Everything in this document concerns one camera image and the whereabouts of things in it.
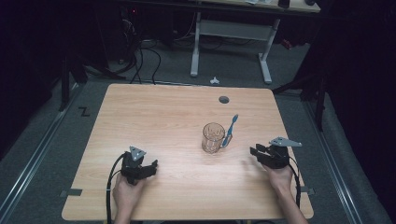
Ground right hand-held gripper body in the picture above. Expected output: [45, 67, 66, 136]
[262, 136, 304, 170]

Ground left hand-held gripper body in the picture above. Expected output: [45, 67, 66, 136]
[120, 145, 148, 187]

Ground blue toothbrush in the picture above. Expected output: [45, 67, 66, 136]
[220, 114, 240, 148]

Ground clear glass mug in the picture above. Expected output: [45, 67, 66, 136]
[201, 121, 233, 155]

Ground person's right hand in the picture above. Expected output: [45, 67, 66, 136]
[262, 163, 295, 197]

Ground person's left hand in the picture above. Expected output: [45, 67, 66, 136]
[112, 176, 148, 216]

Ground black stand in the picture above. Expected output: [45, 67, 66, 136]
[58, 50, 127, 113]
[271, 69, 329, 133]

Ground white-framed desk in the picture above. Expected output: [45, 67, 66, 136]
[190, 0, 321, 86]

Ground dark computer tower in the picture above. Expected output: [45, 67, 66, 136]
[119, 5, 142, 64]

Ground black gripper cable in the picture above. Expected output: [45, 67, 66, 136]
[106, 151, 129, 224]
[288, 154, 303, 209]

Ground metal floor rail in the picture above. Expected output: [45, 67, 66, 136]
[0, 83, 82, 224]
[302, 101, 364, 224]

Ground black floor cables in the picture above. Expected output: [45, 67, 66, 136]
[118, 18, 163, 86]

